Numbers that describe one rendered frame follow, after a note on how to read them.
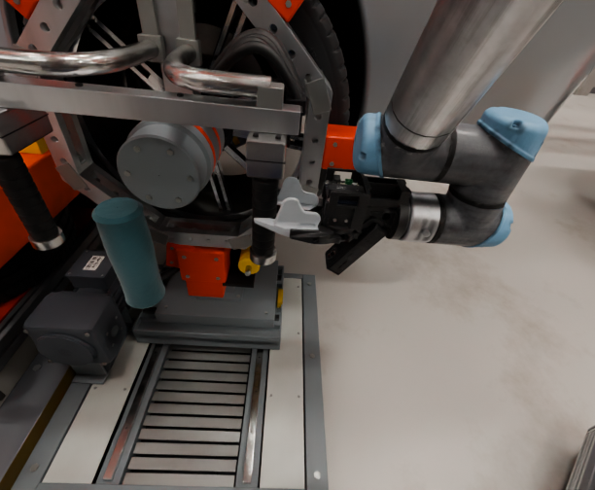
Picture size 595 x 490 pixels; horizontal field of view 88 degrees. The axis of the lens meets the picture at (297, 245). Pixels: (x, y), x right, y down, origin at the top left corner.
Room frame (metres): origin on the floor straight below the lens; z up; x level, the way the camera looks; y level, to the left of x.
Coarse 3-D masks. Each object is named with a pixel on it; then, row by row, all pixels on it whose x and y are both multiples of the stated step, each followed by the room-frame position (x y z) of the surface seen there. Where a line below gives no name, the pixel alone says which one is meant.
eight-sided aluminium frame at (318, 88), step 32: (64, 0) 0.55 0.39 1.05; (96, 0) 0.61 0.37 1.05; (32, 32) 0.55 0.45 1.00; (64, 32) 0.56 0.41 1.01; (288, 32) 0.58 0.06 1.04; (320, 96) 0.58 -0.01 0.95; (64, 128) 0.56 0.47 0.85; (320, 128) 0.59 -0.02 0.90; (64, 160) 0.56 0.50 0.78; (320, 160) 0.59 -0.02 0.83; (96, 192) 0.55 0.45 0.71; (128, 192) 0.60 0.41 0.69; (160, 224) 0.58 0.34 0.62; (192, 224) 0.61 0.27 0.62; (224, 224) 0.62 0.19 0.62
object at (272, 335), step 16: (160, 272) 0.83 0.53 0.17; (144, 320) 0.62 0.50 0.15; (144, 336) 0.57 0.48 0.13; (160, 336) 0.57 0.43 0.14; (176, 336) 0.58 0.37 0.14; (192, 336) 0.58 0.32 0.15; (208, 336) 0.58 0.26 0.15; (224, 336) 0.59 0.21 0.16; (240, 336) 0.59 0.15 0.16; (256, 336) 0.60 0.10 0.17; (272, 336) 0.61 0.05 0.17
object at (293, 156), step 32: (128, 0) 0.74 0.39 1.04; (96, 32) 0.66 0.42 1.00; (128, 32) 0.86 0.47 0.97; (224, 32) 0.68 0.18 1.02; (224, 96) 0.68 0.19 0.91; (96, 128) 0.66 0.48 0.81; (128, 128) 0.78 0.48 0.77; (224, 128) 0.71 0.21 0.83; (288, 160) 0.79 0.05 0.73; (224, 192) 0.67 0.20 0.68
